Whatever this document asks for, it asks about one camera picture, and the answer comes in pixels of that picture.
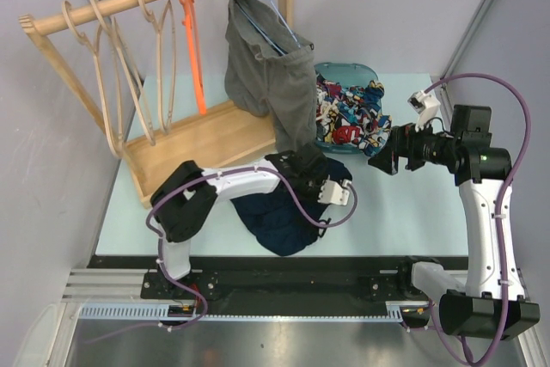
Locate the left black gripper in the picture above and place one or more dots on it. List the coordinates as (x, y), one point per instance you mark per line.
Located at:
(320, 179)

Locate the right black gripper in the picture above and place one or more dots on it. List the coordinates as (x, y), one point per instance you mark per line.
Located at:
(406, 140)

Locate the navy blue shorts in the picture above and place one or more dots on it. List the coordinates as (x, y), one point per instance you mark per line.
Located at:
(275, 220)

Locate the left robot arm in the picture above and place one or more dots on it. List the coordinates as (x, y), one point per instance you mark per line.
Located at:
(181, 205)

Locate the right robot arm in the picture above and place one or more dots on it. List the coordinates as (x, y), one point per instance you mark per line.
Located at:
(492, 301)

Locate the grey shorts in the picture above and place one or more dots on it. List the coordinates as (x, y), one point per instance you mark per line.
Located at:
(262, 83)

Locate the wooden hanger middle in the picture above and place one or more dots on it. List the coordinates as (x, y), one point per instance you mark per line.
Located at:
(130, 70)

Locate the orange plastic hanger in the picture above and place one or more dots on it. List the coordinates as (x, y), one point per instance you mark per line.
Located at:
(189, 22)

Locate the wooden hanger far left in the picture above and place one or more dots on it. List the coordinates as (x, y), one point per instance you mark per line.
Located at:
(114, 135)

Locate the wooden clothes rack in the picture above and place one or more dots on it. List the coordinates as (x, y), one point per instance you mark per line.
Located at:
(223, 137)

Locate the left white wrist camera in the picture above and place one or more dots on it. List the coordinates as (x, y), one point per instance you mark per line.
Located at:
(334, 192)

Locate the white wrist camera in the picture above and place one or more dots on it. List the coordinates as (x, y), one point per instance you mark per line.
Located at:
(334, 192)
(426, 106)

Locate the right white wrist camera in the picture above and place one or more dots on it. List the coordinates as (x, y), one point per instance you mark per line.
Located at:
(426, 106)

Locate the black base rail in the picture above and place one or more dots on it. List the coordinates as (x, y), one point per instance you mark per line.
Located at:
(279, 286)

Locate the blue wire hanger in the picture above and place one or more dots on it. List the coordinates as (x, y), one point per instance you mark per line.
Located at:
(270, 24)

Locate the white slotted cable duct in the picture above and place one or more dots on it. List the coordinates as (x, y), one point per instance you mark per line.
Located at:
(137, 312)

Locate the aluminium frame extrusion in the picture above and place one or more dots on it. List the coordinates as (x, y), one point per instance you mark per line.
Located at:
(104, 286)

